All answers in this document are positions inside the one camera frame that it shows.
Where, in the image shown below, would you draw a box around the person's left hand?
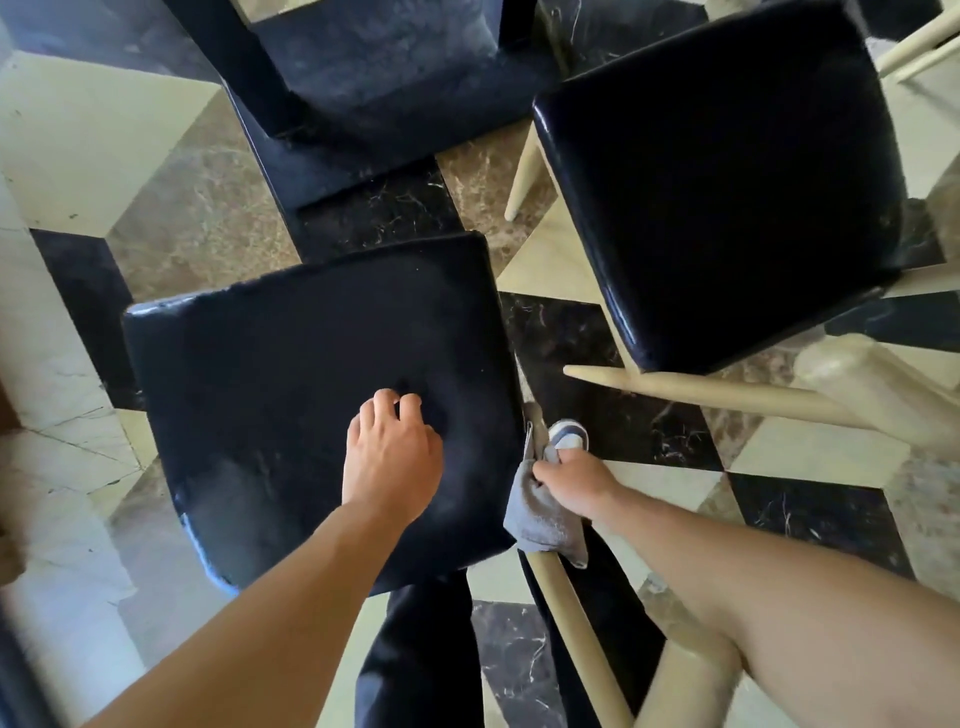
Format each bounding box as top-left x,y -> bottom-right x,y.
342,387 -> 446,531

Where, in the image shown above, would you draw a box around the person's black trousers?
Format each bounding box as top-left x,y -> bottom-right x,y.
354,525 -> 669,728

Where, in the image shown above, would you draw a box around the person's right forearm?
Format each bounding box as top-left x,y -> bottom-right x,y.
598,480 -> 960,728

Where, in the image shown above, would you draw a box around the person's left forearm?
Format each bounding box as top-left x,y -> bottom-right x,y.
81,501 -> 425,728

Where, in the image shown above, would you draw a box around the black table pedestal base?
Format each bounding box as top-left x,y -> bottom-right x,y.
160,0 -> 565,213

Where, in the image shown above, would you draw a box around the person's right hand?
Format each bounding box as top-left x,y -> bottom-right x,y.
531,447 -> 630,524

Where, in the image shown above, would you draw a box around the person's white shoe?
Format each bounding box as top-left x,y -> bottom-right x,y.
547,419 -> 591,453

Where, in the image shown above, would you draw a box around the grey cleaning cloth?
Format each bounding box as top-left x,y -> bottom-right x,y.
501,402 -> 591,570

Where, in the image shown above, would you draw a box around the black seat cream wooden chair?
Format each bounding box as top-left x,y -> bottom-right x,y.
503,0 -> 960,460
122,230 -> 745,728

